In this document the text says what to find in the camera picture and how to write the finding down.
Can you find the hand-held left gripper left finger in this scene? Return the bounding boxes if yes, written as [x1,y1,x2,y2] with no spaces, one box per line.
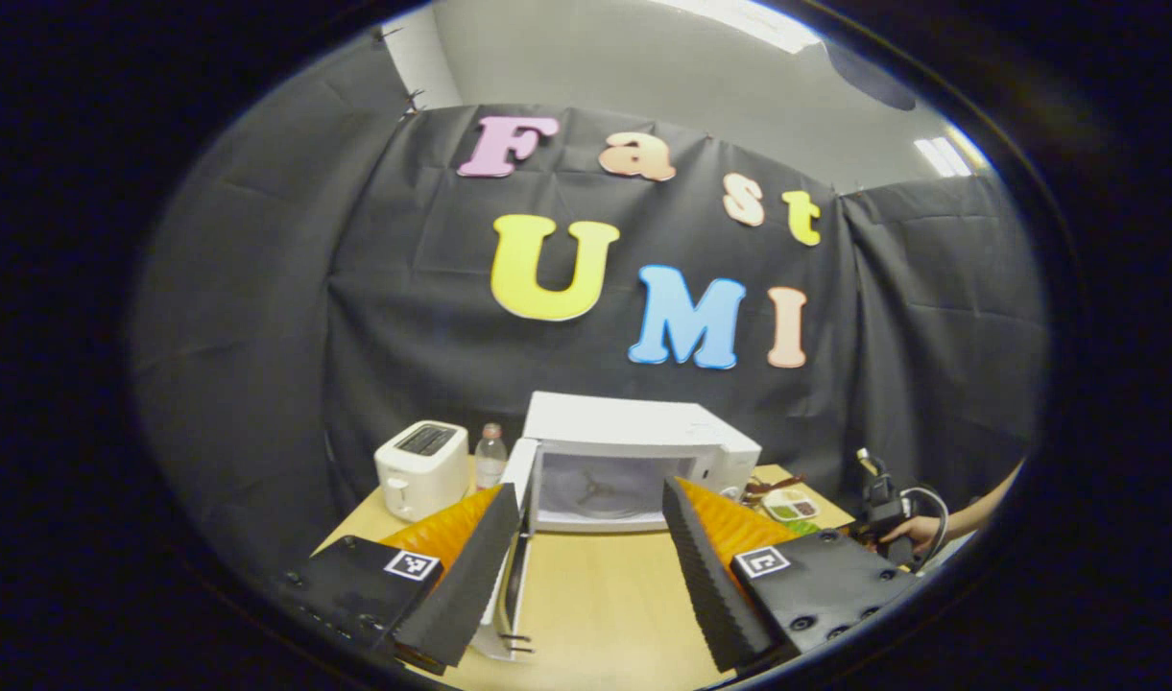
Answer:
[280,483,524,676]

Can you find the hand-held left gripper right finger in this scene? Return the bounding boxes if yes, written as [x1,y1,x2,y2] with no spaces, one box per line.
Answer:
[660,476,922,675]

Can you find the white microwave oven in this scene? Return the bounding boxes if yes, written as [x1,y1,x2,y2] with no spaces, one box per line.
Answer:
[470,391,763,663]

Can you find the white divided bean dish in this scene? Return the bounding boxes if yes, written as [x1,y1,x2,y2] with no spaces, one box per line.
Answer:
[763,488,822,524]

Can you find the clear plastic bottle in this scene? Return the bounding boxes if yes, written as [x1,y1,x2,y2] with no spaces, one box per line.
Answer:
[474,422,508,490]

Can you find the white toaster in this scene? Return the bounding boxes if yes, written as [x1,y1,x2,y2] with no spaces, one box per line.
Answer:
[373,420,471,523]

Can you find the black backdrop cloth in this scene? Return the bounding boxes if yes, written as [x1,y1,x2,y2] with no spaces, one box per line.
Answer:
[130,34,1052,577]

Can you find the small ceiling light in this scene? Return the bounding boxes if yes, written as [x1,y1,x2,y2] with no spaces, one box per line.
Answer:
[914,134,975,179]

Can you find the large ceiling light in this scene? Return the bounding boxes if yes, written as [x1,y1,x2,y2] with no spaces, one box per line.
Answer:
[677,0,826,54]

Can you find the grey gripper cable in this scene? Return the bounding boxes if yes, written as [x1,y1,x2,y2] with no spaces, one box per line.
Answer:
[897,485,951,577]

